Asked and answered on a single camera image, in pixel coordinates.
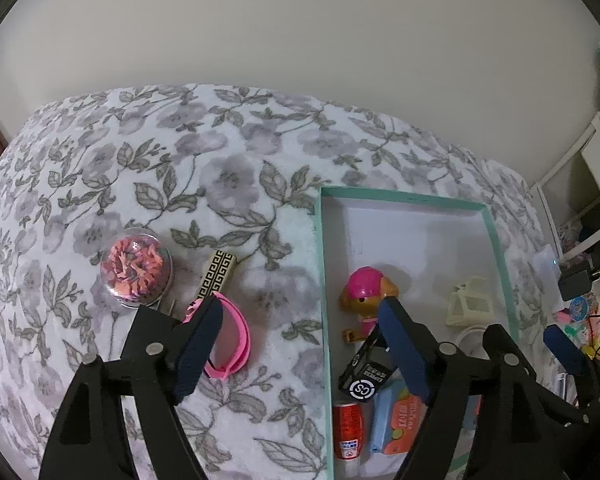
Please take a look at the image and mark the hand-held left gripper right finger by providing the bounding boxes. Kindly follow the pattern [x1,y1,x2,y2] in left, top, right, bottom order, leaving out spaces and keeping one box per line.
[377,296,573,480]

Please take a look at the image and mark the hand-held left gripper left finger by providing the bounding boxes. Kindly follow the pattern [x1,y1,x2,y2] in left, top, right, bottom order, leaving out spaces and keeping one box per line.
[39,296,225,480]

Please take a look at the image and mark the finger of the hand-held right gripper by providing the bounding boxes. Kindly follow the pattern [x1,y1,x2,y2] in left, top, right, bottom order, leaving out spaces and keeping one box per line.
[544,324,600,427]

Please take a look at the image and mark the black toy car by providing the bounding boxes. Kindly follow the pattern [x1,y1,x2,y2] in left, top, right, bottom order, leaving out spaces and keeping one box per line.
[337,327,396,403]

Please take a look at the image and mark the white cable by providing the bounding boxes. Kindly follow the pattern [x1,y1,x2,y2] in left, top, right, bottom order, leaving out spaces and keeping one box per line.
[455,326,488,348]

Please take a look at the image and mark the large orange and blue box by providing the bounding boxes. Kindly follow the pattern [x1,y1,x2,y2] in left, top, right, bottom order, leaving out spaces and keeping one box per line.
[370,380,428,456]

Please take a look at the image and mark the small orange and blue box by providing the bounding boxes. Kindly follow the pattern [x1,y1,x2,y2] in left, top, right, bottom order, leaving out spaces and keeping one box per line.
[462,395,482,431]

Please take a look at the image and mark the red bottle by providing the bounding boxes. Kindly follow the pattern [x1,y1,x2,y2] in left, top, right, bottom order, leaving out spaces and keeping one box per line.
[332,400,366,478]

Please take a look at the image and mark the teal cardboard box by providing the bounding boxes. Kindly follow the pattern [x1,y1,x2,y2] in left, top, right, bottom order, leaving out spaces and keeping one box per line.
[312,185,523,480]

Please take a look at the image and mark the pink watch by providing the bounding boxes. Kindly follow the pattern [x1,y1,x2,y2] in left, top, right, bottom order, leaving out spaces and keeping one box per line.
[185,294,252,380]

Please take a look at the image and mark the pile of colourful toys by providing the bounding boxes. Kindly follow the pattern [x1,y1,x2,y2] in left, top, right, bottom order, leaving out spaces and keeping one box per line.
[555,295,600,358]

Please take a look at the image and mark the black power adapter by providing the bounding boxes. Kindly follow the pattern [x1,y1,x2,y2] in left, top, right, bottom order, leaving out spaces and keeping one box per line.
[560,267,593,301]

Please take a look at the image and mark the pink dog toy figure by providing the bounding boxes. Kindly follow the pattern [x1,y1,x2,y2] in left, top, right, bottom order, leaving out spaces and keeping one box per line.
[339,267,401,346]

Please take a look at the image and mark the white plug device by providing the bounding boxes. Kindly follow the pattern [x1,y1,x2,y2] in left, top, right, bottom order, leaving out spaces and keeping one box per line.
[534,244,563,282]

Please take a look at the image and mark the round clear case pink contents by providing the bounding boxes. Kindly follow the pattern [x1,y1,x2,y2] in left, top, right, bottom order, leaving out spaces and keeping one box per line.
[100,228,173,308]

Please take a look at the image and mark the grey floral blanket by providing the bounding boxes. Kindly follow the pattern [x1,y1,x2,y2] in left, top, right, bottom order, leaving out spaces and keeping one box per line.
[0,85,566,480]

